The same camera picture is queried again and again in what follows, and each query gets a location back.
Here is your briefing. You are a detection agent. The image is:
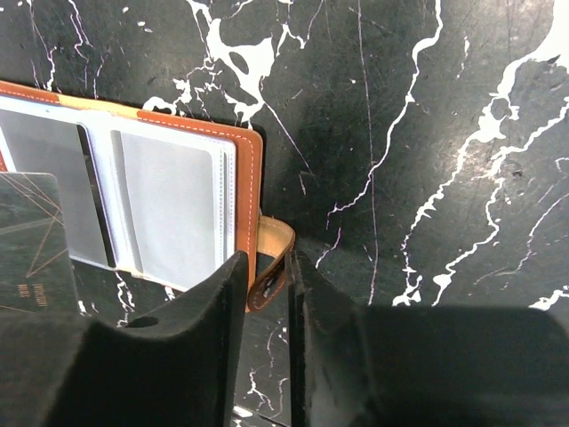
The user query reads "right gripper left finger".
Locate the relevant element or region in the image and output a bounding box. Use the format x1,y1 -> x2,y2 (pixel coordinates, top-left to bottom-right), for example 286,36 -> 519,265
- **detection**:
1,252 -> 248,426

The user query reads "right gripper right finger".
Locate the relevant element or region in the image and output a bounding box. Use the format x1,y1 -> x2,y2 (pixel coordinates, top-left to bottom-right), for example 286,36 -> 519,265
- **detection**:
286,252 -> 568,426

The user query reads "brown leather card holder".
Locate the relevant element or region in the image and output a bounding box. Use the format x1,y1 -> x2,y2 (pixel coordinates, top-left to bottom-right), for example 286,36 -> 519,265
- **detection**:
1,82 -> 295,312

